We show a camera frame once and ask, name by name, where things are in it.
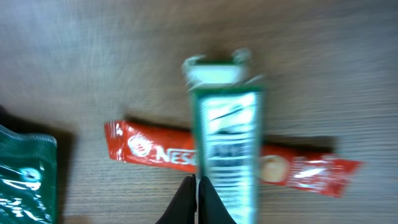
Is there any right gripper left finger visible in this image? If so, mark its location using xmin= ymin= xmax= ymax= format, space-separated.
xmin=156 ymin=174 xmax=197 ymax=224

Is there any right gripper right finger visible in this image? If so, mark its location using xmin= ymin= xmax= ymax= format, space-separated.
xmin=198 ymin=176 xmax=236 ymax=224

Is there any red Nescafe stick sachet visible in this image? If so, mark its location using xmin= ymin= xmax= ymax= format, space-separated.
xmin=104 ymin=120 xmax=362 ymax=197

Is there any green white gum pack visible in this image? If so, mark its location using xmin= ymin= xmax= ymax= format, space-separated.
xmin=182 ymin=49 xmax=264 ymax=224

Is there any green 3M gloves packet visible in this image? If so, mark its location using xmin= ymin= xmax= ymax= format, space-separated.
xmin=1 ymin=126 xmax=58 ymax=224

